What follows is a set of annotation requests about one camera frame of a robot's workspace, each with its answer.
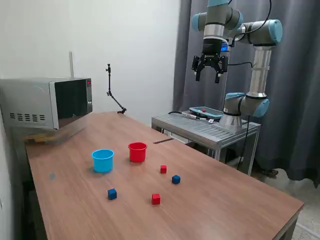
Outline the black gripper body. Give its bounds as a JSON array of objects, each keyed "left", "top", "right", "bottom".
[{"left": 201, "top": 37, "right": 223, "bottom": 68}]

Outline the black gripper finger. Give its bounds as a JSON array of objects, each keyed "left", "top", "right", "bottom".
[
  {"left": 212, "top": 56, "right": 229, "bottom": 84},
  {"left": 191, "top": 55, "right": 205, "bottom": 82}
]

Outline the blue teach pendant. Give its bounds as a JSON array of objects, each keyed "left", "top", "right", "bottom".
[{"left": 188, "top": 106, "right": 223, "bottom": 120}]

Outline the silver connector plug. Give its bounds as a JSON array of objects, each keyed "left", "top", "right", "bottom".
[{"left": 181, "top": 111, "right": 201, "bottom": 119}]

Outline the grey metal robot stand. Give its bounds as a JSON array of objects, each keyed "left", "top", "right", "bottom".
[{"left": 151, "top": 109, "right": 262, "bottom": 176}]

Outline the grey curtain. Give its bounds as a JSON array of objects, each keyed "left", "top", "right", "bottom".
[{"left": 172, "top": 0, "right": 320, "bottom": 190}]

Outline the red plastic cup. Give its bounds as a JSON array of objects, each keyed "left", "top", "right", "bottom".
[{"left": 127, "top": 142, "right": 148, "bottom": 163}]

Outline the white vertical pole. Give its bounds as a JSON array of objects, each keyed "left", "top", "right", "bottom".
[{"left": 69, "top": 51, "right": 75, "bottom": 78}]

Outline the blue plastic cup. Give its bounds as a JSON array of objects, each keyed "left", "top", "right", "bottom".
[{"left": 91, "top": 149, "right": 115, "bottom": 173}]

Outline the silver microwave oven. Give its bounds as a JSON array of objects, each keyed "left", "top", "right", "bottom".
[{"left": 0, "top": 76, "right": 94, "bottom": 131}]

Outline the wooden board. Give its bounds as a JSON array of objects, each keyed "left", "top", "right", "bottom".
[{"left": 23, "top": 133, "right": 55, "bottom": 145}]

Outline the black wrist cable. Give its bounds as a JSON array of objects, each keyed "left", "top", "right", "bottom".
[{"left": 226, "top": 0, "right": 273, "bottom": 68}]

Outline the black base power cable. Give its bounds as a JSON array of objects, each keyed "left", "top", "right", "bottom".
[{"left": 238, "top": 114, "right": 251, "bottom": 172}]

